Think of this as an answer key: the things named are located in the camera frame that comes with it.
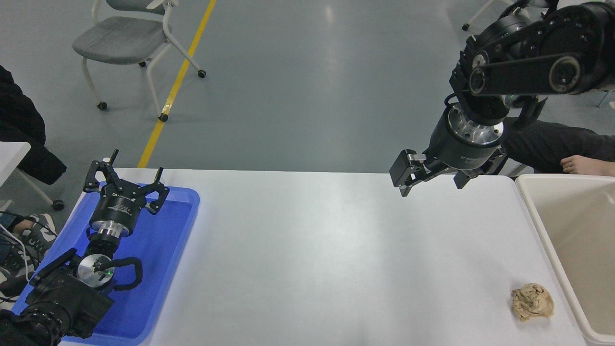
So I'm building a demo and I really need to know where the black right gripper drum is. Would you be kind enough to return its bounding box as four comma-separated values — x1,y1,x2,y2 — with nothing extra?
426,119,504,170

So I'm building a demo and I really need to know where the grey padded wheeled chair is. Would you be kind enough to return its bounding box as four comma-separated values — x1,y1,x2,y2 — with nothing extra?
72,0,207,122

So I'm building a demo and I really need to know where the person's hand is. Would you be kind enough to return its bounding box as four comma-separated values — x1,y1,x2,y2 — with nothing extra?
561,155,615,177

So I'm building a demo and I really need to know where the large pale plastic bin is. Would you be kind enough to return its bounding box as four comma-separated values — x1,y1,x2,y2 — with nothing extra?
515,173,615,346

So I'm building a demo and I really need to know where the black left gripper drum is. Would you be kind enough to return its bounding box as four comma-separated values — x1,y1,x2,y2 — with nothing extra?
91,182,148,226

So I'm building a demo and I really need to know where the tan paper ball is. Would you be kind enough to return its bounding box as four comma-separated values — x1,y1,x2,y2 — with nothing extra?
511,283,554,322

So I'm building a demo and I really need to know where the person with bent leg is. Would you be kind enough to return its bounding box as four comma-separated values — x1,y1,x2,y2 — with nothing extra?
500,117,615,175

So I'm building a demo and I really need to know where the patterned person's shoe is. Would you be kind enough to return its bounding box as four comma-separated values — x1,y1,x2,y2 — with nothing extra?
0,214,58,301

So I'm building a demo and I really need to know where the thin white cable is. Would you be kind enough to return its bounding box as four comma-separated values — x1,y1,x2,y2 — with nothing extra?
0,225,27,270

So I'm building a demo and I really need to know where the white wheeled chair frame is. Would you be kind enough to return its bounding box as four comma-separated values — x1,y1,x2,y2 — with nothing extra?
462,0,500,31

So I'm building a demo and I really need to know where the blue plastic tray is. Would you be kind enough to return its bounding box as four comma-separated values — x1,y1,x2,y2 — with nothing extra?
11,185,200,346

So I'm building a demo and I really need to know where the person in dark clothes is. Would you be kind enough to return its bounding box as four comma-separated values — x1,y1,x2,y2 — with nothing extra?
0,65,67,185

